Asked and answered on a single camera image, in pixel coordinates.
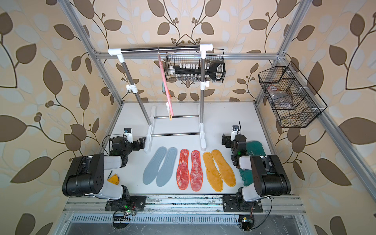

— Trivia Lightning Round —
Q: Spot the metal clothes rack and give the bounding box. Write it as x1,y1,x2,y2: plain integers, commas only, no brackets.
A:
108,44,213,152

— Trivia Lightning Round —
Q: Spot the grey blue insole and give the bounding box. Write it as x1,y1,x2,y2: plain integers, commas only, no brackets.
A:
143,146,167,185
156,147,178,187

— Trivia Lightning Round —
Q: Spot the red patterned insole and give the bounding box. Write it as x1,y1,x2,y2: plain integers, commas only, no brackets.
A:
190,150,203,192
176,149,190,190

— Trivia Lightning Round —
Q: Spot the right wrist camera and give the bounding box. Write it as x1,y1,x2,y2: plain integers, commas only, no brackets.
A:
230,125,240,141

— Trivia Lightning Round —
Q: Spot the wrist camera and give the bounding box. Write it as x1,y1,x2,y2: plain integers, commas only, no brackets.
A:
123,127,133,143
230,125,240,141

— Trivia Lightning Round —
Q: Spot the green plastic tool case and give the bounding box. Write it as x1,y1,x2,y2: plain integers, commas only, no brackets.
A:
239,141,265,187

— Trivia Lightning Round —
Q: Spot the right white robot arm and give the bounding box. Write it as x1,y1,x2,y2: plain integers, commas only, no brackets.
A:
221,134,291,206

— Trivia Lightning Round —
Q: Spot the yellow fuzzy insole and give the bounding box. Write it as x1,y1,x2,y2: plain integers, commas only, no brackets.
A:
211,149,236,187
203,152,223,193

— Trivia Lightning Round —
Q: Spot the back black wire basket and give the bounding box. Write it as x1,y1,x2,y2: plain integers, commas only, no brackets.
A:
162,52,226,83

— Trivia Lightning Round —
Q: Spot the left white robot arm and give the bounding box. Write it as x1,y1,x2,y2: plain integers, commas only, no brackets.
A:
62,135,146,204

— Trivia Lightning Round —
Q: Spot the yellow tape measure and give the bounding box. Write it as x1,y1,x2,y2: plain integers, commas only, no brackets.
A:
107,174,120,185

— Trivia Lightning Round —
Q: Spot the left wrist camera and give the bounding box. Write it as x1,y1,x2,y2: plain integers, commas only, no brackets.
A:
123,127,133,143

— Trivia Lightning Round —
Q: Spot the side black wire basket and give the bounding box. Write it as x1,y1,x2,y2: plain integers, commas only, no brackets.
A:
258,62,328,128

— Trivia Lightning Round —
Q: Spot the pink clip hanger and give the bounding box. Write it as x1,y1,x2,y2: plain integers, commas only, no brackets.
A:
158,53,174,120

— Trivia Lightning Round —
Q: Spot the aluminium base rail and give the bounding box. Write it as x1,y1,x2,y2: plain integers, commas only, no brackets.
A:
60,194,306,225

